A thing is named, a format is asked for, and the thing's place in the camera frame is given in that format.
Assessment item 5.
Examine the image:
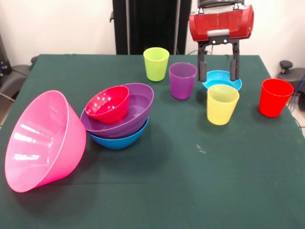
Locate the purple cup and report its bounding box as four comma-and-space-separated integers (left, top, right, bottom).
169, 62, 198, 100

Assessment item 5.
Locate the green cup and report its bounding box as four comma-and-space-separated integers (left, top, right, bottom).
143, 47, 170, 82

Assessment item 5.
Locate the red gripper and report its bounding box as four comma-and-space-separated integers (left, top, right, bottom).
189, 4, 254, 83

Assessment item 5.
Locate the large pink bowl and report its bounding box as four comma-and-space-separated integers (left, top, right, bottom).
4, 90, 87, 193

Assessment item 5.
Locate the black pedestal leg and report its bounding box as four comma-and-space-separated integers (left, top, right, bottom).
277, 68, 305, 101
0, 64, 31, 102

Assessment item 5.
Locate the black knob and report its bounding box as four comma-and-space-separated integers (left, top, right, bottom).
279, 60, 293, 74

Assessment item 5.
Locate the dark green table cloth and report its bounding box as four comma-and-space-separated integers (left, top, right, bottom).
0, 53, 305, 229

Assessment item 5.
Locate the small light blue bowl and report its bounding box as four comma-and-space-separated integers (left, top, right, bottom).
201, 70, 243, 93

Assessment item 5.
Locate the yellow cup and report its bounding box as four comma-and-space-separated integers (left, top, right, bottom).
206, 84, 240, 125

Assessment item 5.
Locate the small crimson bowl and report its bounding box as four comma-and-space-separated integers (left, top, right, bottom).
84, 85, 131, 125

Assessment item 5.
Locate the large purple bowl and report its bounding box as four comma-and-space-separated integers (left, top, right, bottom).
80, 83, 155, 139

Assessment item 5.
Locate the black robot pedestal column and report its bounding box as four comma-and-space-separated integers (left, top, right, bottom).
110, 0, 193, 55

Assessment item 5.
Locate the large blue bowl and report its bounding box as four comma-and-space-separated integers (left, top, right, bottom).
86, 116, 150, 150

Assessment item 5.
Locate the red cup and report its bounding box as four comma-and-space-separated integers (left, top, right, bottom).
259, 78, 295, 118

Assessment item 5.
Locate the black equipment box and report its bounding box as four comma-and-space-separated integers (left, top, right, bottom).
0, 33, 11, 77

